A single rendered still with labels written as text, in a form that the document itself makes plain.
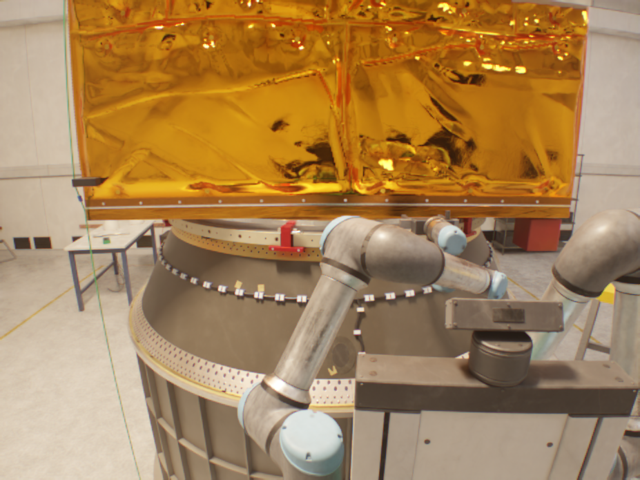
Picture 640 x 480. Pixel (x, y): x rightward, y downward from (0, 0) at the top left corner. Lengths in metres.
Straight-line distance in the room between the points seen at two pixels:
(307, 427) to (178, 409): 1.11
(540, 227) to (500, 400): 1.34
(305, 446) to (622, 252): 0.62
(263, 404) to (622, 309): 0.71
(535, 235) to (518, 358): 1.34
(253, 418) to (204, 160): 0.90
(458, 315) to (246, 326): 1.10
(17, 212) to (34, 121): 1.79
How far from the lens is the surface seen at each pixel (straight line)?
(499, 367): 0.47
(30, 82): 8.48
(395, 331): 1.45
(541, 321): 0.49
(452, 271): 0.87
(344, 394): 1.40
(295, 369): 0.82
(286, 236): 1.37
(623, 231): 0.74
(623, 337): 0.86
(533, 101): 1.61
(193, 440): 1.86
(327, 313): 0.81
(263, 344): 1.44
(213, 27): 1.50
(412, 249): 0.76
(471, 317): 0.46
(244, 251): 1.51
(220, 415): 1.62
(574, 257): 0.73
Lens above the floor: 2.05
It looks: 15 degrees down
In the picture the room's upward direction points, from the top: straight up
